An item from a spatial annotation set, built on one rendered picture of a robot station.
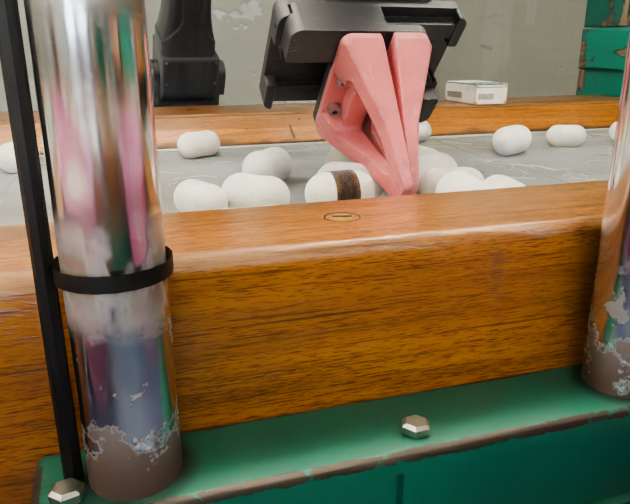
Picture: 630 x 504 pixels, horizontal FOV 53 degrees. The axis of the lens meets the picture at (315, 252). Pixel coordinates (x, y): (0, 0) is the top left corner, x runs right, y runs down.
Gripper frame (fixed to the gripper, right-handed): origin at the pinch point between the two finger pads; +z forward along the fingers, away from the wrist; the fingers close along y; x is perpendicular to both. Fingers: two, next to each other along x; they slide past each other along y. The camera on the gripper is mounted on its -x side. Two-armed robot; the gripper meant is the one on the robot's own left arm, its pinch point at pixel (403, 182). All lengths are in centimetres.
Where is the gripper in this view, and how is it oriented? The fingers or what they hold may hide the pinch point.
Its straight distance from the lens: 30.7
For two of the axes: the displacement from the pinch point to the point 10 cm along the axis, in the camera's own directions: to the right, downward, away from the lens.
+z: 2.2, 8.6, -4.6
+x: -2.0, 5.1, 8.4
